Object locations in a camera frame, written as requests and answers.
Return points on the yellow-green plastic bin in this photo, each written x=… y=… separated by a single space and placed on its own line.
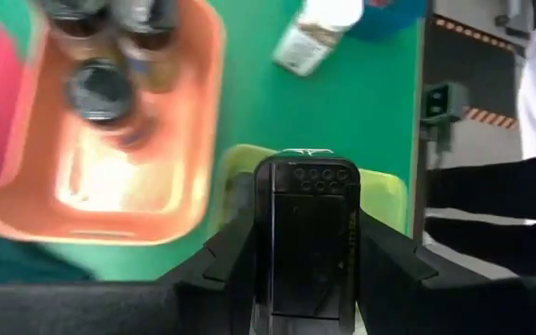
x=384 y=200

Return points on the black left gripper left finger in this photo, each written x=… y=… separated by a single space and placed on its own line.
x=226 y=279

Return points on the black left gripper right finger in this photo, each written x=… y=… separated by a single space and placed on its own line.
x=389 y=279

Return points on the blue plastic bin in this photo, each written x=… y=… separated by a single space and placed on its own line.
x=389 y=21

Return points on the orange plastic bin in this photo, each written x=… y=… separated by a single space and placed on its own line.
x=124 y=195

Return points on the bagel seasoning jar white lid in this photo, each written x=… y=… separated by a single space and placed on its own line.
x=310 y=42

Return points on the dark square pepper tin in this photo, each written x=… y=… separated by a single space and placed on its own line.
x=307 y=242

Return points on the dark green cloth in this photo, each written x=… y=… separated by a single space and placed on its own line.
x=12 y=265

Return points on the grey table-level camera box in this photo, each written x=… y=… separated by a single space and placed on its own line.
x=442 y=104

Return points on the black lid spice bottle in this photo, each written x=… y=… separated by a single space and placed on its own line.
x=100 y=90
x=75 y=23
x=149 y=37

